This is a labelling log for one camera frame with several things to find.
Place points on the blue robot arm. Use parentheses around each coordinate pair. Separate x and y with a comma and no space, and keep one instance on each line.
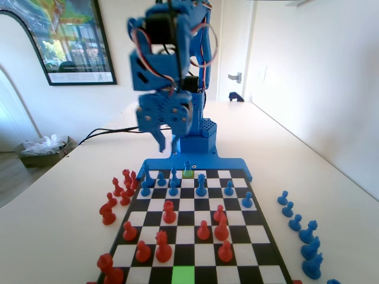
(192,145)

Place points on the blue king chess piece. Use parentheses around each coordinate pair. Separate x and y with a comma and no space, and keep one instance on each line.
(148,177)

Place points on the blue chess queen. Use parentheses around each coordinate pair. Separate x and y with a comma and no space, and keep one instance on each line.
(201,189)

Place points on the captured red chess pieces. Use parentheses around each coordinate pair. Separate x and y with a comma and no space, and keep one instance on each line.
(111,273)

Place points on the small dark blue object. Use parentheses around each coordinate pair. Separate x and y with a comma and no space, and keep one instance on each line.
(235,97)

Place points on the black and white chessboard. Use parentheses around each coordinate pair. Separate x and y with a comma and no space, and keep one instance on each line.
(189,207)

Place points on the clear plastic bag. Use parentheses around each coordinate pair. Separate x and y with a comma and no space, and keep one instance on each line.
(44,145)

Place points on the black framed poster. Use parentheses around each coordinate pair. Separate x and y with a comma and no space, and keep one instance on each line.
(74,29)

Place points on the cardboard box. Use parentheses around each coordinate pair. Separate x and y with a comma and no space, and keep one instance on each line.
(38,161)

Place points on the blue base plate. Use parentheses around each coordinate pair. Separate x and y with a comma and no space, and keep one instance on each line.
(225,163)

